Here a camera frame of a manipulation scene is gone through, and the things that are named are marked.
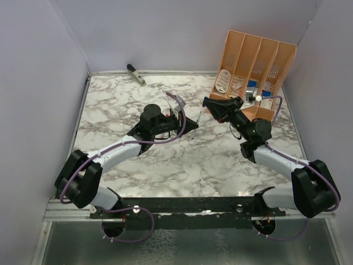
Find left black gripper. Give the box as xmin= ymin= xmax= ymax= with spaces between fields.
xmin=152 ymin=109 xmax=199 ymax=138

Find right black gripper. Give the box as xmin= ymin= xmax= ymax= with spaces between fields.
xmin=204 ymin=97 xmax=252 ymax=141

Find blue-end white marker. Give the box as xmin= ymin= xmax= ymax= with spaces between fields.
xmin=191 ymin=111 xmax=202 ymax=140

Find red-end white marker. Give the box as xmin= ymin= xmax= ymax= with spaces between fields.
xmin=161 ymin=132 xmax=170 ymax=139

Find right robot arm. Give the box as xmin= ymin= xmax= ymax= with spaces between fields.
xmin=202 ymin=97 xmax=341 ymax=218

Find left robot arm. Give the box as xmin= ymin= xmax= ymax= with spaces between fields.
xmin=55 ymin=104 xmax=199 ymax=218

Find white oval perforated plate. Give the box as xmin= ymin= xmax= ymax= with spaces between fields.
xmin=215 ymin=69 xmax=232 ymax=94

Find white paper cards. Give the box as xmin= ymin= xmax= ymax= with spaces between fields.
xmin=229 ymin=76 xmax=244 ymax=96

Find blue white box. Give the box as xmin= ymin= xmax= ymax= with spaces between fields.
xmin=247 ymin=80 xmax=259 ymax=88

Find red white box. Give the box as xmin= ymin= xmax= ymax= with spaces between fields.
xmin=260 ymin=89 xmax=273 ymax=109

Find peach desk organizer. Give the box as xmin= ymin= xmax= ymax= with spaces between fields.
xmin=209 ymin=30 xmax=297 ymax=121

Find grey black stapler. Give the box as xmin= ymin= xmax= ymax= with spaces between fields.
xmin=126 ymin=63 xmax=146 ymax=87

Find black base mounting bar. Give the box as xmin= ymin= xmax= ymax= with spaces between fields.
xmin=90 ymin=194 xmax=285 ymax=230

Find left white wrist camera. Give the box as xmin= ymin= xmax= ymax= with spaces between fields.
xmin=168 ymin=96 xmax=186 ymax=117

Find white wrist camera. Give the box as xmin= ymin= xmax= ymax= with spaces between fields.
xmin=168 ymin=96 xmax=186 ymax=117
xmin=245 ymin=87 xmax=262 ymax=103

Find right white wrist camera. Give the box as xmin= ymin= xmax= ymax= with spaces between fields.
xmin=245 ymin=87 xmax=262 ymax=103

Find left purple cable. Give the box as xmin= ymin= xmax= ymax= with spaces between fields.
xmin=59 ymin=92 xmax=186 ymax=243

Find aluminium frame rail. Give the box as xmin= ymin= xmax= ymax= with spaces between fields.
xmin=44 ymin=199 xmax=90 ymax=222

